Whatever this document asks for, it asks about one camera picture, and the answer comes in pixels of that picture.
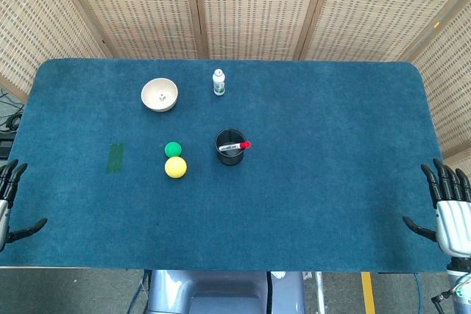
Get red capped marker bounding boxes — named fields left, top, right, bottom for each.
left=219, top=140, right=252, bottom=152

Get green ball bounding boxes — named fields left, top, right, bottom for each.
left=164, top=141, right=183, bottom=158

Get blue carpet table cover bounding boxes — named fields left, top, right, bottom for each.
left=0, top=57, right=448, bottom=274

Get blue cable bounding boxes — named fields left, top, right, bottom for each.
left=413, top=272, right=428, bottom=314
left=127, top=269, right=152, bottom=314

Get small white bottle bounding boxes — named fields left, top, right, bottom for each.
left=212, top=68, right=226, bottom=96

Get beige bowl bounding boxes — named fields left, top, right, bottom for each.
left=141, top=77, right=179, bottom=113

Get yellow ball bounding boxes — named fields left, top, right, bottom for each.
left=164, top=156, right=188, bottom=179

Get robot torso base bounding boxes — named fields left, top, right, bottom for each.
left=146, top=269, right=307, bottom=314

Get green tape strip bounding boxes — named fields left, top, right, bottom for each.
left=107, top=143, right=125, bottom=174

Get woven bamboo folding screen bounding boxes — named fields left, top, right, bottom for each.
left=0, top=0, right=471, bottom=168

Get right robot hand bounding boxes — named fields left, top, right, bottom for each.
left=402, top=157, right=471, bottom=257

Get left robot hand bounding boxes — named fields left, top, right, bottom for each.
left=0, top=159, right=49, bottom=252

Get black mesh pen cup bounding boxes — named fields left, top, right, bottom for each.
left=214, top=128, right=245, bottom=167

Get black floor cables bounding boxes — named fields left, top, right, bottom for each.
left=0, top=88, right=25, bottom=135

